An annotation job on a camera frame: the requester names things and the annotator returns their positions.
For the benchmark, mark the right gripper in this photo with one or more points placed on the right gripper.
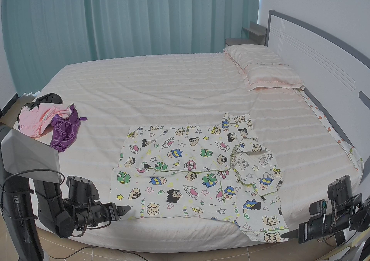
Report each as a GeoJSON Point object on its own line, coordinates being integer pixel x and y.
{"type": "Point", "coordinates": [315, 229]}

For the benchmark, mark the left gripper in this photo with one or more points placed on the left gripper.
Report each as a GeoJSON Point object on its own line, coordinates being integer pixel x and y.
{"type": "Point", "coordinates": [104, 213]}

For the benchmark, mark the white printed pyjama top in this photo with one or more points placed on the white printed pyjama top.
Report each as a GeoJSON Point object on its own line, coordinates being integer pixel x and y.
{"type": "Point", "coordinates": [185, 184]}

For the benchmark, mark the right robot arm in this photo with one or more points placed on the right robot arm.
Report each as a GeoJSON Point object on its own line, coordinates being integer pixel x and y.
{"type": "Point", "coordinates": [341, 187]}

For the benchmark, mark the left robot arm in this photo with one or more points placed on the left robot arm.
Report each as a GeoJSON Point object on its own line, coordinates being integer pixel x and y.
{"type": "Point", "coordinates": [49, 205]}

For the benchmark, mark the bed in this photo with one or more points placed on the bed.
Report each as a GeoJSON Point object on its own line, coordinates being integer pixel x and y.
{"type": "Point", "coordinates": [179, 95]}

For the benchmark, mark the purple garment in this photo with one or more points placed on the purple garment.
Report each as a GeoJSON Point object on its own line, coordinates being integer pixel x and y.
{"type": "Point", "coordinates": [65, 130]}

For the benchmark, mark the pink garment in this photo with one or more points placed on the pink garment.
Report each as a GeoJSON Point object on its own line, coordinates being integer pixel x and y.
{"type": "Point", "coordinates": [36, 119]}

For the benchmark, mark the black garment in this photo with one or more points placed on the black garment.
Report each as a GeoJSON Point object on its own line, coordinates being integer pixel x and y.
{"type": "Point", "coordinates": [50, 98]}

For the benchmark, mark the cream pillow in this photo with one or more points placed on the cream pillow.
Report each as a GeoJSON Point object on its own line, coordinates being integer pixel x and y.
{"type": "Point", "coordinates": [260, 66]}

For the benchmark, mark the blue-green curtain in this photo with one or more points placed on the blue-green curtain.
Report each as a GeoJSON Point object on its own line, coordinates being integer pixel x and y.
{"type": "Point", "coordinates": [115, 8]}

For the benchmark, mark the grey wooden bedside table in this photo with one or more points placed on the grey wooden bedside table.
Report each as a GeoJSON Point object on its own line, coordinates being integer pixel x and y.
{"type": "Point", "coordinates": [254, 33]}

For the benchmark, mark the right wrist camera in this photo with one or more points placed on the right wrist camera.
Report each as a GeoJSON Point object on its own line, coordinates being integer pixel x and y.
{"type": "Point", "coordinates": [317, 209]}

